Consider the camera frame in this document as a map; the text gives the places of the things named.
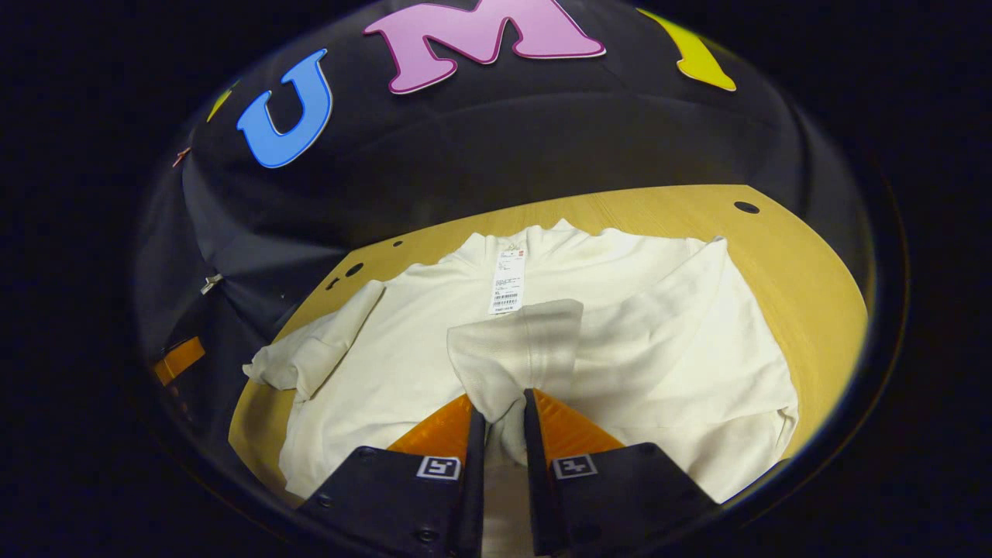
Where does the black backdrop cloth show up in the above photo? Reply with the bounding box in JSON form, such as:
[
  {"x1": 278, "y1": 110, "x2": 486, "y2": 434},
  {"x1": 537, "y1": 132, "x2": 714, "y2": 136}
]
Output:
[{"x1": 132, "y1": 0, "x2": 877, "y2": 466}]

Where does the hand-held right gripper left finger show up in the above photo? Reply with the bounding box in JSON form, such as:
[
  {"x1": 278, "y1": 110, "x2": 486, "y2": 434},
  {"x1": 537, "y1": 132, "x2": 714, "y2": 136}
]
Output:
[{"x1": 298, "y1": 394, "x2": 487, "y2": 558}]

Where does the white paper garment tag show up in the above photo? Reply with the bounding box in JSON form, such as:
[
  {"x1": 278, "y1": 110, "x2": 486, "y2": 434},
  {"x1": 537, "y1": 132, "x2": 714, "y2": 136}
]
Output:
[{"x1": 488, "y1": 250, "x2": 526, "y2": 316}]

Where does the cream white sweatshirt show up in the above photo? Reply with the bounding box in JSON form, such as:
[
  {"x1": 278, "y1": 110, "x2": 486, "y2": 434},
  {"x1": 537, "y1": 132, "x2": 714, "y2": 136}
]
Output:
[{"x1": 243, "y1": 219, "x2": 801, "y2": 558}]

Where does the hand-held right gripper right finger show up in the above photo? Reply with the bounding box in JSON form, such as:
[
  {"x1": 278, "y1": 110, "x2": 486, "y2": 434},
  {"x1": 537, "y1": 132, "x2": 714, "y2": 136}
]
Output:
[{"x1": 523, "y1": 387, "x2": 722, "y2": 557}]

